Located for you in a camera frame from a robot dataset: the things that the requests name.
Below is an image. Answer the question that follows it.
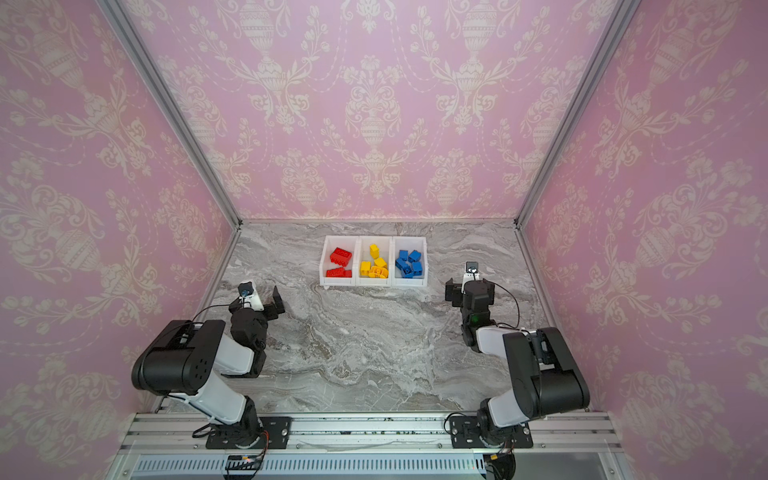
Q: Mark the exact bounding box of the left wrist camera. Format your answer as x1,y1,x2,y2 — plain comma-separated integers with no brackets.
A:
237,281,264,311

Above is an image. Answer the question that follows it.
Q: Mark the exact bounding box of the aluminium front rail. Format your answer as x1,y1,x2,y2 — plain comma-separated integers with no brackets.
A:
107,412,633,479

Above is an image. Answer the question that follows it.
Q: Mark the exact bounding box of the aluminium corner post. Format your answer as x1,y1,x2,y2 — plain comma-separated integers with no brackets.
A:
515,0,643,229
95,0,242,229

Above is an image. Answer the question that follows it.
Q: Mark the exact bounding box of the aluminium corner post right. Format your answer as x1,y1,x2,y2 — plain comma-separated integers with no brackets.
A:
515,0,643,229

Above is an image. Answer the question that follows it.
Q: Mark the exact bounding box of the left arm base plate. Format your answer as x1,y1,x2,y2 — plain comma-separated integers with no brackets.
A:
205,416,293,451

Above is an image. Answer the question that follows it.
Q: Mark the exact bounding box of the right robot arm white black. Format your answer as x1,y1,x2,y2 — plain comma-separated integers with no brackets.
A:
445,280,591,445

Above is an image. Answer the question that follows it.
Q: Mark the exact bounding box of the left white plastic bin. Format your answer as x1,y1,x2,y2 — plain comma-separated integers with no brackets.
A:
319,235,358,287

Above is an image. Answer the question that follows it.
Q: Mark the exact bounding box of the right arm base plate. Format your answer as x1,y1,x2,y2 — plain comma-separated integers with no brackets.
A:
443,412,534,449

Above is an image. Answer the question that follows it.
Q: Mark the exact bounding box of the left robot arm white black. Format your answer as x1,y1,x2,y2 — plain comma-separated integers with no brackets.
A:
131,282,285,445

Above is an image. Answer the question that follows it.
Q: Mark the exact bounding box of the middle white plastic bin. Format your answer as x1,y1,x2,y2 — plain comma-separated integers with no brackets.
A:
354,236,392,287

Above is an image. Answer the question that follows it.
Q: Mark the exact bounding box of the aluminium corner post left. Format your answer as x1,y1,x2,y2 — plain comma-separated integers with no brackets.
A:
95,0,242,229

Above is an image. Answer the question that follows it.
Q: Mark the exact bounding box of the red lego brick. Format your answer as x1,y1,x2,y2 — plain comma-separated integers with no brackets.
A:
325,267,352,278
329,247,353,268

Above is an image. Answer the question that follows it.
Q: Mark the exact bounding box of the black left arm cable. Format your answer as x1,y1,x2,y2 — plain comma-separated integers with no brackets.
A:
190,303,232,323

